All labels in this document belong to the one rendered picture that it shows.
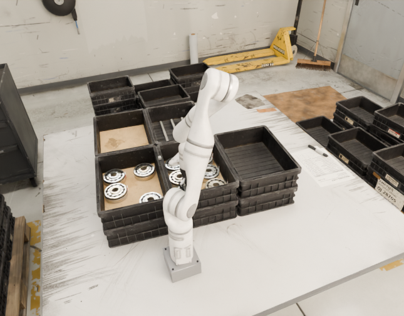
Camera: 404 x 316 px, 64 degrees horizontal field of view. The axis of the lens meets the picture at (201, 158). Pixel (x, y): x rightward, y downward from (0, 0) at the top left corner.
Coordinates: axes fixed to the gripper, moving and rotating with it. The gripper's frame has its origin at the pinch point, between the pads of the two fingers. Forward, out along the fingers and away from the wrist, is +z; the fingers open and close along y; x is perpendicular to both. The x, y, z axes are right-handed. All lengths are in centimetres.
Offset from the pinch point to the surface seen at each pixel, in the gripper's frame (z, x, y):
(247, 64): 78, 108, 327
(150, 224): 4.8, 6.5, -22.5
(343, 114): 44, -42, 182
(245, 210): 12.1, -23.8, 10.2
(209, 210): 5.0, -12.0, -3.5
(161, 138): 2.7, 38.3, 31.0
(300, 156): 16, -34, 68
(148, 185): 2.4, 19.9, -5.1
